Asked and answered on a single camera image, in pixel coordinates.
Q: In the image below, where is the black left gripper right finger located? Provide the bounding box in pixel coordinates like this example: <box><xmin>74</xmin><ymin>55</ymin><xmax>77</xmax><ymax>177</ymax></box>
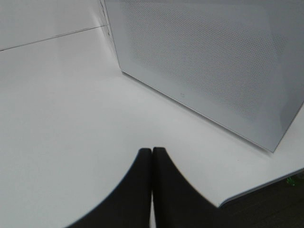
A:
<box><xmin>152</xmin><ymin>147</ymin><xmax>221</xmax><ymax>228</ymax></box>

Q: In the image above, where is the white microwave door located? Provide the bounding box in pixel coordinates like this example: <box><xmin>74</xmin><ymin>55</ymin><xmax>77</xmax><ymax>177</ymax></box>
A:
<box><xmin>105</xmin><ymin>0</ymin><xmax>304</xmax><ymax>152</ymax></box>

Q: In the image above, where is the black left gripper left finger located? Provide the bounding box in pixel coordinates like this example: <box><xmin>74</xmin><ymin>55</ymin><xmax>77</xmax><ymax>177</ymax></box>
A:
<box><xmin>69</xmin><ymin>148</ymin><xmax>152</xmax><ymax>228</ymax></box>

